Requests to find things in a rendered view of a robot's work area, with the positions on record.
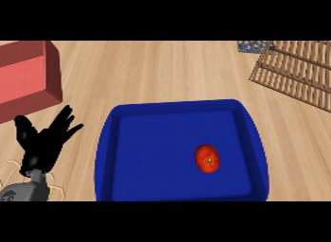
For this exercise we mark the red open box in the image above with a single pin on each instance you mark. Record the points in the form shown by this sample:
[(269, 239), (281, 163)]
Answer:
[(14, 80)]

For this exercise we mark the blue plastic tray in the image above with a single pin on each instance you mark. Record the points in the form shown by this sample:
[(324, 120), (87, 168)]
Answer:
[(172, 157)]

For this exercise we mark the red round fruit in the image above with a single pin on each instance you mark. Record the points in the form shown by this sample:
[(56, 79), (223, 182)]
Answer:
[(207, 158)]

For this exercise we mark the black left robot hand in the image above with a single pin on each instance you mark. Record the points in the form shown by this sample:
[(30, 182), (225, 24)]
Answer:
[(45, 143)]

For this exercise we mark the brown wooden tiered shelf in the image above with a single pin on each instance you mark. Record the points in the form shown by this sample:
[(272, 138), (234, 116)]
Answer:
[(305, 72)]

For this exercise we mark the dark speckled blue object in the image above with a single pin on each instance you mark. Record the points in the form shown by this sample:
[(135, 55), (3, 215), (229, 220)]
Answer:
[(253, 46)]

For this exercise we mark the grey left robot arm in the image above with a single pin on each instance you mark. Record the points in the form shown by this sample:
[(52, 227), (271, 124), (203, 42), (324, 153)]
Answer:
[(25, 190)]

